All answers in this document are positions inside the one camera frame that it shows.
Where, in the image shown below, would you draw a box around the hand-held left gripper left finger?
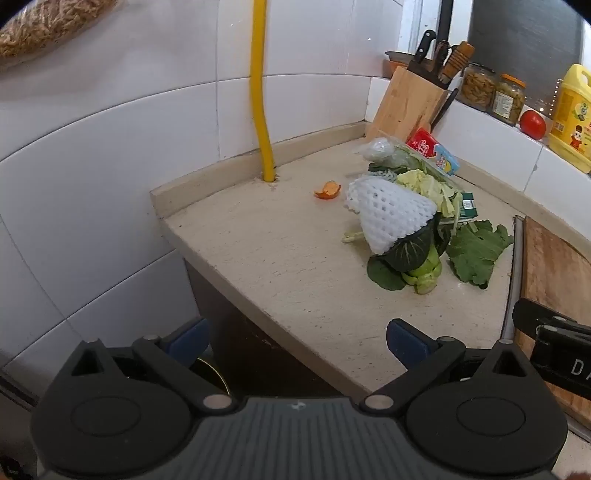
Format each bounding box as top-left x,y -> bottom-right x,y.
69,318 -> 236,414

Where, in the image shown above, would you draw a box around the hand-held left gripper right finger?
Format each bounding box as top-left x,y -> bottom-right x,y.
362,318 -> 539,414

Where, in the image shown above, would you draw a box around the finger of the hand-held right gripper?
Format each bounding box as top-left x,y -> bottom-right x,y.
512,298 -> 580,343

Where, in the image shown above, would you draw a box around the large dark green leaf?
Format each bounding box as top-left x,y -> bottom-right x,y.
445,220 -> 515,291

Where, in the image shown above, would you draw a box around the wooden cutting board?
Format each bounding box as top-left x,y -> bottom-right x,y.
515,216 -> 591,425

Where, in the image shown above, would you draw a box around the metal edge strip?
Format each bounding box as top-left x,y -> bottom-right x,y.
501,215 -> 527,342

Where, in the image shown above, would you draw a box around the bok choy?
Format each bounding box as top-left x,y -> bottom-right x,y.
367,217 -> 451,296

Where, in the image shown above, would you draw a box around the green white cardboard box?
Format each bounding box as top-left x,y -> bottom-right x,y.
455,191 -> 479,223

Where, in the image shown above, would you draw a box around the white foam fruit net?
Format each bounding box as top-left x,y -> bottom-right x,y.
345,178 -> 438,257

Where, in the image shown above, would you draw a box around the pale napa cabbage pieces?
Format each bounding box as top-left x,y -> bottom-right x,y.
396,168 -> 464,232

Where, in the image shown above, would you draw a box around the blue carton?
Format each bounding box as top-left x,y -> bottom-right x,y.
431,143 -> 461,177

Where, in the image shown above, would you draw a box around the red tomato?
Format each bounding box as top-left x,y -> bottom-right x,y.
519,109 -> 547,140

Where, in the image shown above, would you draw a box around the crumpled clear plastic bag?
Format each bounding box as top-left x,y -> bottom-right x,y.
358,136 -> 398,162

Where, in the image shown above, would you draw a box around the red snack packet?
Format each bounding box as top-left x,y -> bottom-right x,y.
406,128 -> 439,160

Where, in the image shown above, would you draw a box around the yellow detergent bottle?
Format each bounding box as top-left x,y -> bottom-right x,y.
549,64 -> 591,174

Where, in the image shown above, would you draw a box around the glass jar green pickles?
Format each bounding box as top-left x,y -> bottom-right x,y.
490,74 -> 527,126

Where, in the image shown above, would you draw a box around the glass jar brown contents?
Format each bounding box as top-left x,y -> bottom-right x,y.
459,62 -> 497,112

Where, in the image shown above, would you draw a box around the wooden knife block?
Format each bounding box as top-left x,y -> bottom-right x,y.
372,65 -> 451,144

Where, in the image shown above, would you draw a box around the yellow pipe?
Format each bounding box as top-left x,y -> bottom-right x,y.
249,0 -> 278,183

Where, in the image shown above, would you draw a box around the grey window screen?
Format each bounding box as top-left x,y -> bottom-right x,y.
467,0 -> 583,109

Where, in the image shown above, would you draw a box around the black vertical bar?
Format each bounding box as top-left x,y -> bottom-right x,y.
438,0 -> 455,43

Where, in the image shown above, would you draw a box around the bag of dried noodles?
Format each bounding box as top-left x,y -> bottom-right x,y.
0,0 -> 123,70

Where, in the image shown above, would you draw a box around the striped wooden handled knife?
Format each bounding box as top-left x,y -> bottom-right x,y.
441,41 -> 475,86

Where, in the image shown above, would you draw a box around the dark brown handled knife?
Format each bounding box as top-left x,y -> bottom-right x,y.
431,39 -> 451,77

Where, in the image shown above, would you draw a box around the black handled knife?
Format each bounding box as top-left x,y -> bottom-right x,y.
412,29 -> 437,65

